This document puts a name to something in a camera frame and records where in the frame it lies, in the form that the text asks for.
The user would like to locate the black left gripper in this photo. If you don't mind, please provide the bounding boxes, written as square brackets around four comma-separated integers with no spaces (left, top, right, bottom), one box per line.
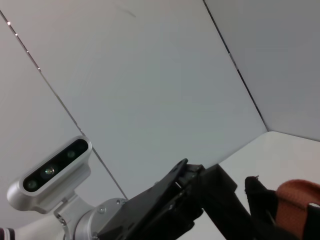
[97,158,251,240]

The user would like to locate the black bag with orange handles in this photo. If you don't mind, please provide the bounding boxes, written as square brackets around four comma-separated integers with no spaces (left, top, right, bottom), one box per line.
[244,175,320,240]

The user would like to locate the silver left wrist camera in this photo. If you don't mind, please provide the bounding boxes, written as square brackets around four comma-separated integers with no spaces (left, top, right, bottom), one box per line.
[6,135,93,215]

